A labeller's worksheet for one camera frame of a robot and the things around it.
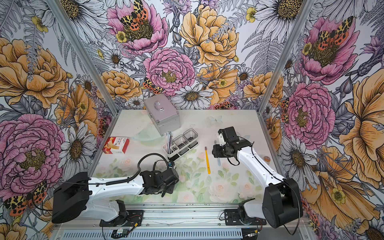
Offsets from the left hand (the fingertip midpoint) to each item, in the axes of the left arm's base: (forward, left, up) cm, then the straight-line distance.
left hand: (169, 187), depth 83 cm
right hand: (+13, -26, +10) cm, 31 cm away
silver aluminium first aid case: (+44, +7, +13) cm, 46 cm away
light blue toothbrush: (+15, -29, -1) cm, 33 cm away
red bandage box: (+25, +36, +3) cm, 44 cm away
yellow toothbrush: (+15, -23, -1) cm, 27 cm away
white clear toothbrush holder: (+27, -6, +1) cm, 27 cm away
